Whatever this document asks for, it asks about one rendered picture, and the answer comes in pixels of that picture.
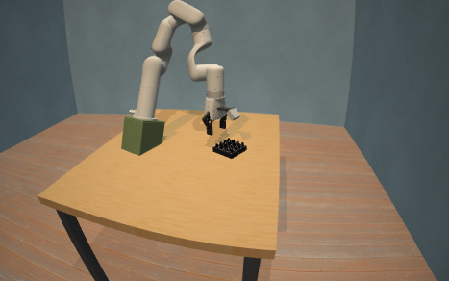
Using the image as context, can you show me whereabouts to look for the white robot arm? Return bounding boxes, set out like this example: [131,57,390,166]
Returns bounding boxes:
[129,0,224,121]

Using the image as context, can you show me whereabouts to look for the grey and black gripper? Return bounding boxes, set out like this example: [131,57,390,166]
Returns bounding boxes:
[202,96,227,136]

